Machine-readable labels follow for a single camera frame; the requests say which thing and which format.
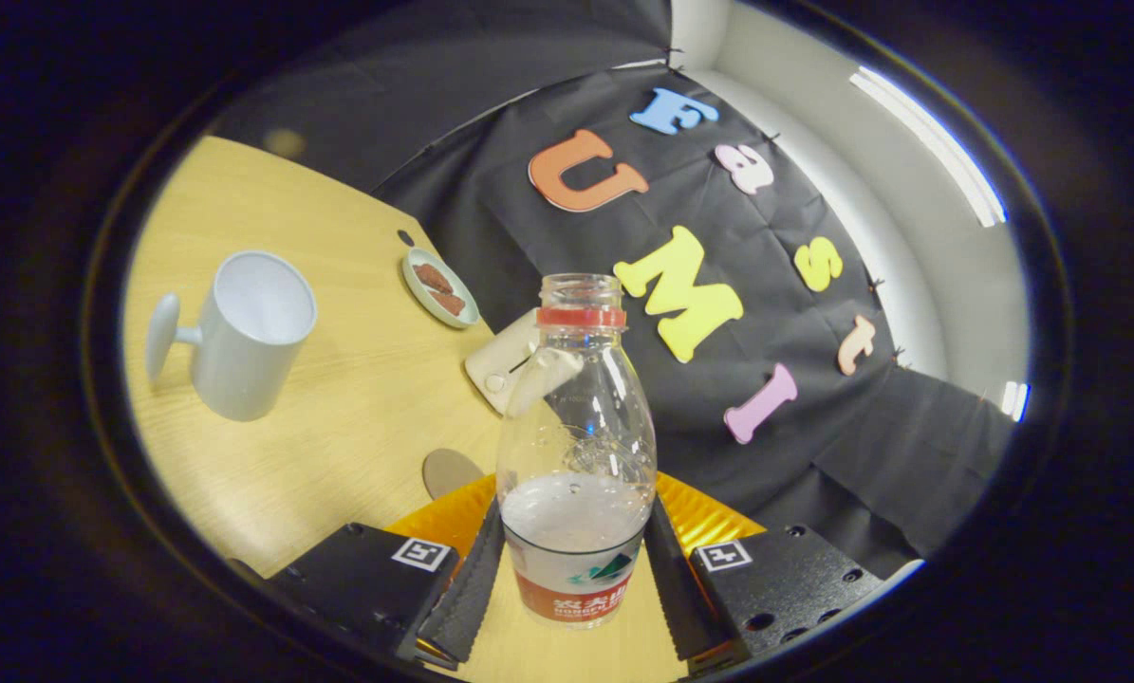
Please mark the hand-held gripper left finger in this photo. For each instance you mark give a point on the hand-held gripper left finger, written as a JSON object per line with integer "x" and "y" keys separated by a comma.
{"x": 472, "y": 588}

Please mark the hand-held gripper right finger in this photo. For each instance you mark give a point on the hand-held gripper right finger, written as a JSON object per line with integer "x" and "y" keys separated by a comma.
{"x": 676, "y": 593}

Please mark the clear plastic juice bottle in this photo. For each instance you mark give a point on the clear plastic juice bottle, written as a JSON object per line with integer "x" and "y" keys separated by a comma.
{"x": 576, "y": 531}

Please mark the round brown coaster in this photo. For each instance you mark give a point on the round brown coaster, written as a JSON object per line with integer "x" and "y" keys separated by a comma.
{"x": 448, "y": 471}

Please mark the white cup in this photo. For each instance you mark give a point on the white cup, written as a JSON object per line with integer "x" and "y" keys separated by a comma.
{"x": 244, "y": 360}

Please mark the wooden table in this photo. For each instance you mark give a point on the wooden table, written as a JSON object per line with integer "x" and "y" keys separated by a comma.
{"x": 339, "y": 427}

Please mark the white toaster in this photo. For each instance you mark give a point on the white toaster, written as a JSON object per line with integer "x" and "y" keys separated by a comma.
{"x": 500, "y": 360}

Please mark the brown bread slice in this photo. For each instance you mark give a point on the brown bread slice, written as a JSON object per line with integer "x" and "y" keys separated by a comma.
{"x": 433, "y": 278}
{"x": 448, "y": 303}

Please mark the pale green plate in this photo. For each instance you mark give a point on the pale green plate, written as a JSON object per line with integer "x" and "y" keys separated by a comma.
{"x": 418, "y": 289}

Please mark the small ceiling light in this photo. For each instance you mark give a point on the small ceiling light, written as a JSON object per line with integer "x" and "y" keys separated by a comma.
{"x": 1014, "y": 400}

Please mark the long ceiling light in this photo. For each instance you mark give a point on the long ceiling light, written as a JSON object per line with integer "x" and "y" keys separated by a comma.
{"x": 937, "y": 152}

